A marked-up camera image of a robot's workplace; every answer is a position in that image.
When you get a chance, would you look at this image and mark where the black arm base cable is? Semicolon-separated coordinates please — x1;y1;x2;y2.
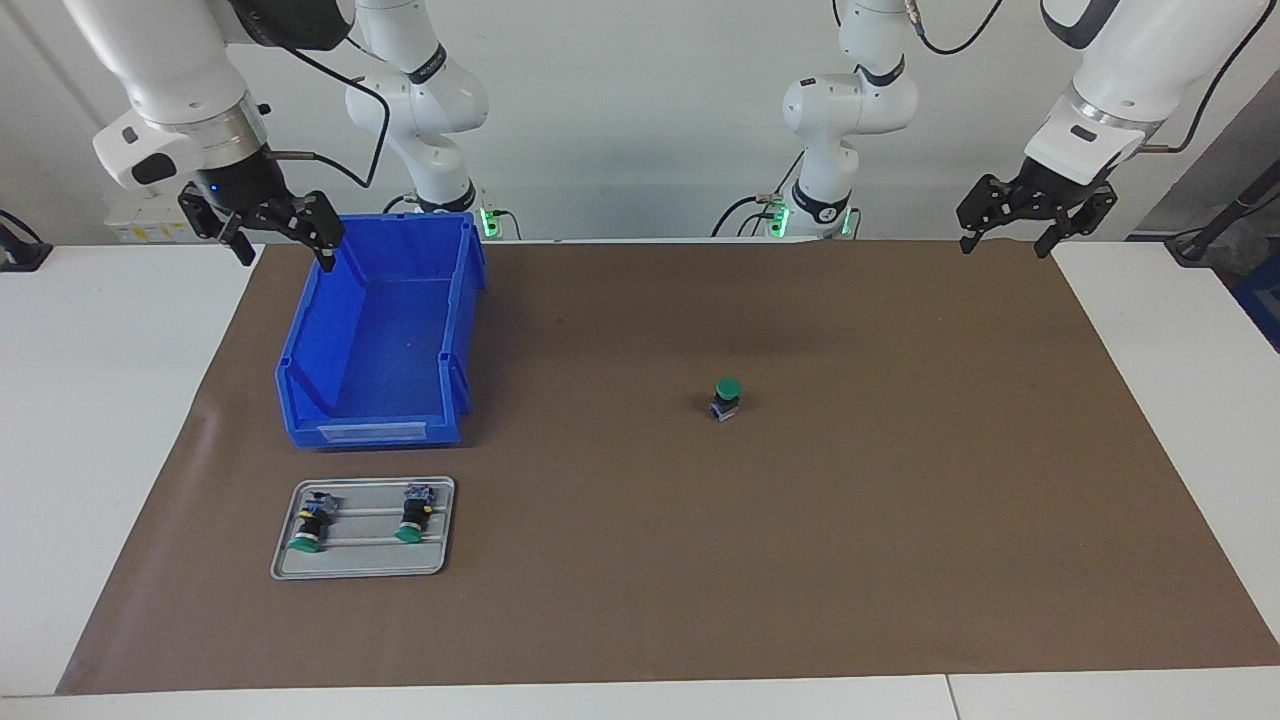
712;195;773;238

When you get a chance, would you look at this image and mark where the green push button white block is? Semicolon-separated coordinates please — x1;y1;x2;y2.
394;484;437;544

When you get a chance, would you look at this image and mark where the brown table mat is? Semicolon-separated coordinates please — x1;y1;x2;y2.
55;238;1280;696

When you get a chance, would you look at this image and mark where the blue plastic storage bin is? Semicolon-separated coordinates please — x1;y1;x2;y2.
275;212;488;449

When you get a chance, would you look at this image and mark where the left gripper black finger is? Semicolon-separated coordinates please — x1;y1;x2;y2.
1035;185;1119;259
957;175;1021;253

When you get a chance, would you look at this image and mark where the silver metal tray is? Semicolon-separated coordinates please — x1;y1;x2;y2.
270;476;457;581

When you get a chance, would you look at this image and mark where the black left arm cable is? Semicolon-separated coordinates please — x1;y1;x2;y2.
905;0;1280;156

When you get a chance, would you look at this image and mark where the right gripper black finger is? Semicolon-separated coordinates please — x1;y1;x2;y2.
268;190;346;273
178;185;256;266

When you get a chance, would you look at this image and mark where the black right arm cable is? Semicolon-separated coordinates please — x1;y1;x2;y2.
262;40;391;191

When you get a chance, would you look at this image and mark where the white wall socket box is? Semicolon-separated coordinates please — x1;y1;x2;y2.
105;195;201;244

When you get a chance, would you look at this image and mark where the black clamp mount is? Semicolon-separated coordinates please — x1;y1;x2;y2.
0;210;53;273

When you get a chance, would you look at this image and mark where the black stand with base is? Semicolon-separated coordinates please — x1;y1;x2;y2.
1165;160;1280;266

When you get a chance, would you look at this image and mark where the blue crate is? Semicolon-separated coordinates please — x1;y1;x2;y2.
1232;250;1280;351

